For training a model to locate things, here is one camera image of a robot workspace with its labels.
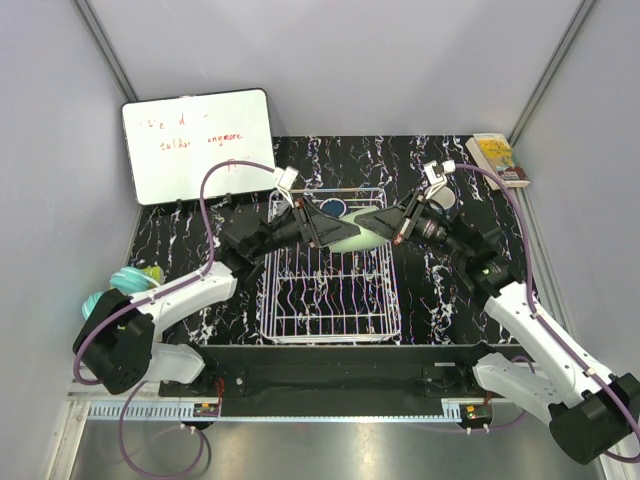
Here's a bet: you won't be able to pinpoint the yellow paperback book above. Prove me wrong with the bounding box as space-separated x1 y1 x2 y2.
466 133 530 188

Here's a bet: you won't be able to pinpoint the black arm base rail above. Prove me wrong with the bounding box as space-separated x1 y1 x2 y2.
149 343 501 419

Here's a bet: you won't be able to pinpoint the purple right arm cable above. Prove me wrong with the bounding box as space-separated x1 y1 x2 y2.
444 162 640 461

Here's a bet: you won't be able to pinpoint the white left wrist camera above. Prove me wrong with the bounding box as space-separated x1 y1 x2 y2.
273 167 299 206

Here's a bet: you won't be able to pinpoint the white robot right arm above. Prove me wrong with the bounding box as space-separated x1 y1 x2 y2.
355 193 639 465

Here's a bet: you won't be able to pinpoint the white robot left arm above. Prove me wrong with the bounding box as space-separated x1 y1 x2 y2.
72 198 360 396

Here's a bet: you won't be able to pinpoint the white wire dish rack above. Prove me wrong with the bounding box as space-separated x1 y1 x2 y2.
258 187 403 345

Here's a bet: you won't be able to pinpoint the dark blue ceramic mug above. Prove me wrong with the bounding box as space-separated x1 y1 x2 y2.
320 198 348 218

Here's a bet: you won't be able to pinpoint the white slotted cable duct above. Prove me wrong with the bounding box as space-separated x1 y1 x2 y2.
87 401 220 422

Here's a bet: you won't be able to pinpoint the pale green cup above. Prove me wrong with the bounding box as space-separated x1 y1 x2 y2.
329 214 388 254

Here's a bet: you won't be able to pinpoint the teal headphones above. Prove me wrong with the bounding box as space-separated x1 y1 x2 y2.
81 266 160 320

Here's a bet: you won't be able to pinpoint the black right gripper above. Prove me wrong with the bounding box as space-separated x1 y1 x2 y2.
356 189 470 263

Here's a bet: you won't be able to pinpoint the white dry-erase board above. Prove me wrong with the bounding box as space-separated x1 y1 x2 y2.
121 88 275 206

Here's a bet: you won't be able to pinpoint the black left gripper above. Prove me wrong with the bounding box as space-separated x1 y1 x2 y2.
252 196 361 260

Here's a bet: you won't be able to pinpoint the clear glass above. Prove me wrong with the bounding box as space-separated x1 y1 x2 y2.
432 187 457 211

